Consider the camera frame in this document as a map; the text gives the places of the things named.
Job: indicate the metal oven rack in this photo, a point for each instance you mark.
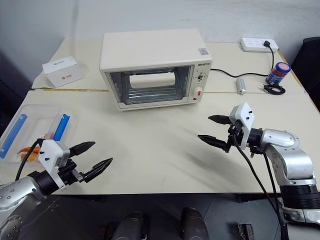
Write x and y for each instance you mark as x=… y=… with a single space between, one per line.
x=152 y=95

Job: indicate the orange shrimp sushi toy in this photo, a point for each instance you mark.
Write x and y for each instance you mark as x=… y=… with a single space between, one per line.
x=30 y=152

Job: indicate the black chair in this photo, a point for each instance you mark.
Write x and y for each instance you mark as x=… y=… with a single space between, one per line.
x=308 y=67

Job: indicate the white power strip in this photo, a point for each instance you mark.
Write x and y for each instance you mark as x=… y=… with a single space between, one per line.
x=252 y=44

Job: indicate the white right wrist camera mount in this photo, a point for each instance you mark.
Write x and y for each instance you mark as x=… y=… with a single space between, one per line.
x=243 y=116

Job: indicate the long blue container clip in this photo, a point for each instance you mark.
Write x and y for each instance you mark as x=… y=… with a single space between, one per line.
x=12 y=135

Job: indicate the clear plastic tray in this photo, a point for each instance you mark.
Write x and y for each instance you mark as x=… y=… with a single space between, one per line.
x=37 y=117

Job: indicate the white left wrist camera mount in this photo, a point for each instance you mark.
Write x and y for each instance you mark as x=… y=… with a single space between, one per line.
x=51 y=155

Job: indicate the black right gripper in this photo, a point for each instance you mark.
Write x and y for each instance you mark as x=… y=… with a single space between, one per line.
x=236 y=136

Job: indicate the cream toaster oven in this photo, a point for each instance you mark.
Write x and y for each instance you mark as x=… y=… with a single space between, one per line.
x=150 y=47

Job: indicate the black power plug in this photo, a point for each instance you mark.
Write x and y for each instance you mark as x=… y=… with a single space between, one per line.
x=267 y=44

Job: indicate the silver cylindrical metal object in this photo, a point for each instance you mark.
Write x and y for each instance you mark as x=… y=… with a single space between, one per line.
x=241 y=86

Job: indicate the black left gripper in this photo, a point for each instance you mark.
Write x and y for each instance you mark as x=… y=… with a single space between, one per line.
x=68 y=172

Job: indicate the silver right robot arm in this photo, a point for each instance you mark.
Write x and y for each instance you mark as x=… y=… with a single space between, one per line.
x=295 y=160

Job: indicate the blue lidded jar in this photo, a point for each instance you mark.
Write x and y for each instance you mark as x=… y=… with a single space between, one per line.
x=277 y=73

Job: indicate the dark rounded shape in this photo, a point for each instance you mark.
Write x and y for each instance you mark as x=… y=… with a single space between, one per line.
x=130 y=226
x=193 y=223

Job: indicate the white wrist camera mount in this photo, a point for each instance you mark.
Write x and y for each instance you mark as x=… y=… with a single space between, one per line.
x=243 y=116
x=51 y=155

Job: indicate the white cardboard box red logo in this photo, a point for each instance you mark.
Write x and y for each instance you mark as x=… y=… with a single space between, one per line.
x=62 y=70

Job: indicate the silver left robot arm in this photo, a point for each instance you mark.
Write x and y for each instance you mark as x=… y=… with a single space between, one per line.
x=17 y=197

